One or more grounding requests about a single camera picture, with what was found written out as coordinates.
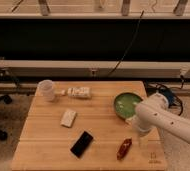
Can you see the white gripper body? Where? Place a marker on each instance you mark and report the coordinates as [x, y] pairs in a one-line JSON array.
[[141, 133]]

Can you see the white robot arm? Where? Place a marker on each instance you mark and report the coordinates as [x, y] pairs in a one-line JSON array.
[[153, 111]]

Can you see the black rectangular sponge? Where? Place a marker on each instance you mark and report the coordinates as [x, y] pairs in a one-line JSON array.
[[81, 144]]

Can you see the white sponge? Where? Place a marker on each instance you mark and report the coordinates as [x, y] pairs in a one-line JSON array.
[[68, 118]]

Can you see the green bowl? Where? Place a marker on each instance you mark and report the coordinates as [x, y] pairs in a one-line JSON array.
[[124, 104]]

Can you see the blue power box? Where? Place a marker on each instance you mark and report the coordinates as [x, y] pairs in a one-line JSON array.
[[169, 96]]

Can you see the white plastic bottle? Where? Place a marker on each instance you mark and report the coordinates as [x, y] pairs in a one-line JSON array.
[[77, 92]]

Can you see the clear plastic cup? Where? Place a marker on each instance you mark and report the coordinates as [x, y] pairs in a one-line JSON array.
[[46, 88]]

